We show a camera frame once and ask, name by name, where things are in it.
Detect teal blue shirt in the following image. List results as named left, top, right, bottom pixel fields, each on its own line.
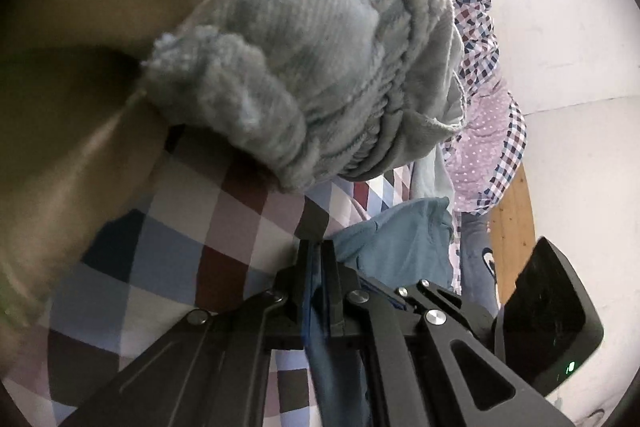
left=305, top=198, right=454, bottom=427

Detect blue grey plush pillow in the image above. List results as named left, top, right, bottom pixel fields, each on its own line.
left=460, top=213, right=500, bottom=317

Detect wooden headboard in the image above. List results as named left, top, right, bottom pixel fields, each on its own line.
left=489, top=165, right=536, bottom=303

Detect grey green sweatshirt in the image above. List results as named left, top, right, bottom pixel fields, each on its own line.
left=410, top=145, right=454, bottom=212

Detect plaid checkered bed sheet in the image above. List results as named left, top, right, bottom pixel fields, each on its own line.
left=2, top=132, right=412, bottom=426

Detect purple polka dot pillow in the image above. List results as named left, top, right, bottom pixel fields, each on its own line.
left=442, top=83, right=527, bottom=216

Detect light blue elastic-cuff garment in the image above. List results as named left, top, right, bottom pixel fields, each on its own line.
left=140, top=0, right=465, bottom=191

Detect beige khaki garment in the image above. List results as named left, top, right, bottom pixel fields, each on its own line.
left=1, top=0, right=202, bottom=351

